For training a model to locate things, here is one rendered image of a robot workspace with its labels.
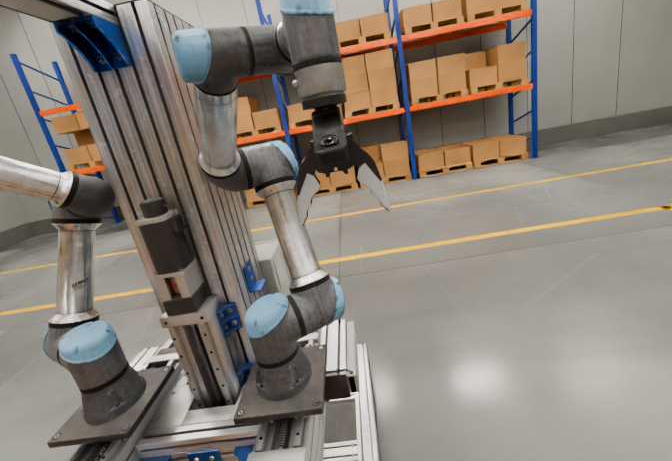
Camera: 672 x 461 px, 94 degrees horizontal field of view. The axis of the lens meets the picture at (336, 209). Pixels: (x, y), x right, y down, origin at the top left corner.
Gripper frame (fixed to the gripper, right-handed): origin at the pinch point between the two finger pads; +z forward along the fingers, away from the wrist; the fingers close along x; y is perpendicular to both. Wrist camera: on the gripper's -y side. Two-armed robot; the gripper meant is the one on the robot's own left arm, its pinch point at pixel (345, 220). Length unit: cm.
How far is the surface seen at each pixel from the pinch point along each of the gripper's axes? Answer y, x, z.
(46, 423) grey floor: 117, 242, 152
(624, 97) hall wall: 808, -713, 70
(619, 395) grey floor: 86, -123, 152
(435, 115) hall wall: 808, -241, 27
